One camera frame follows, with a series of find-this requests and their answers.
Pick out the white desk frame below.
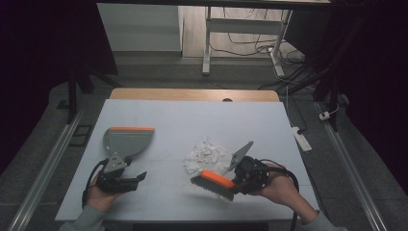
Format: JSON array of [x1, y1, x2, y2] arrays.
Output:
[[201, 6, 293, 78]]

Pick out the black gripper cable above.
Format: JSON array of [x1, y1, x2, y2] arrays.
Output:
[[260, 158, 300, 231], [81, 158, 110, 210]]

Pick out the wooden table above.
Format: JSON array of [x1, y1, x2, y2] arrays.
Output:
[[109, 88, 281, 103]]

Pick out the orange brush with grey bristles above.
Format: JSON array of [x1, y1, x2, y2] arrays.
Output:
[[190, 169, 239, 202]]

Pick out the aluminium rail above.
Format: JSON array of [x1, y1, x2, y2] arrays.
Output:
[[316, 101, 389, 231], [7, 109, 86, 231]]

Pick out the grey dustpan with orange edge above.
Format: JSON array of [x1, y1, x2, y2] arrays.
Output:
[[102, 125, 156, 159]]

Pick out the white cabinet panel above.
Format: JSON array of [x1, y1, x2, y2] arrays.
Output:
[[96, 3, 185, 53]]

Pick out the white table cover board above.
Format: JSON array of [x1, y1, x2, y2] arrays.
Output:
[[55, 98, 320, 223]]

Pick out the black metal stand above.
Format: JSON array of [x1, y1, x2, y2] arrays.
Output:
[[285, 13, 370, 133], [56, 62, 114, 125]]

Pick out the group of white paper scraps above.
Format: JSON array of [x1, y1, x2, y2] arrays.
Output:
[[182, 138, 233, 176]]

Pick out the black floor cables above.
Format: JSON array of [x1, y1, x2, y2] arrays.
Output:
[[210, 7, 319, 92]]

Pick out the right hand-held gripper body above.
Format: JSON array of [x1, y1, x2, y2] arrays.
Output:
[[228, 141, 271, 196]]

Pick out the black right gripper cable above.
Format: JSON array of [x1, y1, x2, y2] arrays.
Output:
[[260, 158, 300, 231]]

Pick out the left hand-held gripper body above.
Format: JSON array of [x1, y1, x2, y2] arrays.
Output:
[[95, 153, 140, 194]]

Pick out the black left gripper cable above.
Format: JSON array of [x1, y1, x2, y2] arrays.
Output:
[[81, 158, 110, 210]]

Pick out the white power strip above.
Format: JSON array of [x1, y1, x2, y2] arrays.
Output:
[[291, 126, 313, 153]]

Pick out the person's left hand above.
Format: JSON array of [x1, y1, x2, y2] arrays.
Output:
[[86, 176, 126, 214]]

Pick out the person's right hand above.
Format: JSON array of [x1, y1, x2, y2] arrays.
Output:
[[253, 162, 311, 215]]

